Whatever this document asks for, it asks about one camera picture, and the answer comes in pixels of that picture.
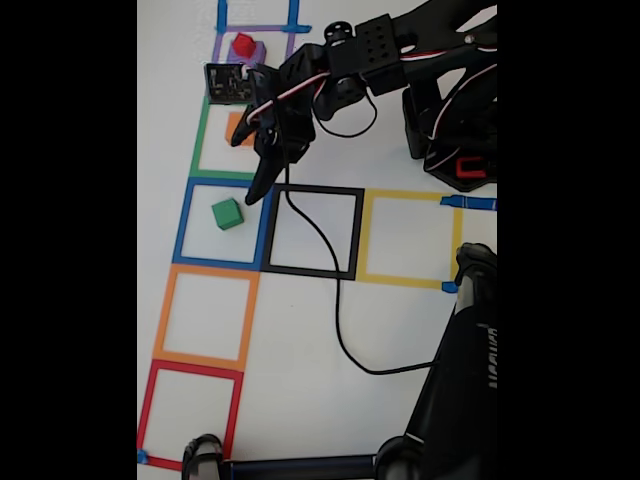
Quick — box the small red cube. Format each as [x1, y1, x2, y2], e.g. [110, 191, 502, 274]
[231, 32, 255, 59]

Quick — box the orange square frame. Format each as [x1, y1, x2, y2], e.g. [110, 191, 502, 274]
[152, 263, 261, 372]

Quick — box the purple block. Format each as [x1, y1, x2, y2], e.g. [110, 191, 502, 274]
[225, 42, 268, 69]

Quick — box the purple square frame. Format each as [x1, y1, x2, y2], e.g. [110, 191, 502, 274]
[204, 24, 296, 101]

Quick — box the blue square frame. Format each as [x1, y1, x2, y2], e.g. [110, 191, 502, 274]
[172, 177, 275, 272]

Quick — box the green square frame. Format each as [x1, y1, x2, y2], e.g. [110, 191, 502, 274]
[189, 95, 261, 182]

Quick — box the green block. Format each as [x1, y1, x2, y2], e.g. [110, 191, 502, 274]
[211, 198, 244, 232]

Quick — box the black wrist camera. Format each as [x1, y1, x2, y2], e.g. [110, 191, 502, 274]
[203, 62, 257, 106]

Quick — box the red square frame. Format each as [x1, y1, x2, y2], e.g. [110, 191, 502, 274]
[136, 358, 245, 474]

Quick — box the orange block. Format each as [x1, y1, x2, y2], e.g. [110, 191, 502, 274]
[224, 112, 259, 147]

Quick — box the yellow square frame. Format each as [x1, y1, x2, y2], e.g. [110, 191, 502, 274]
[355, 188, 464, 291]

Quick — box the black camera cable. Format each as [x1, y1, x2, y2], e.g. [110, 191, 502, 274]
[247, 69, 441, 376]

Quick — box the black square frame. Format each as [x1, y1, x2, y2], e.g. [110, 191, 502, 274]
[260, 183, 365, 281]

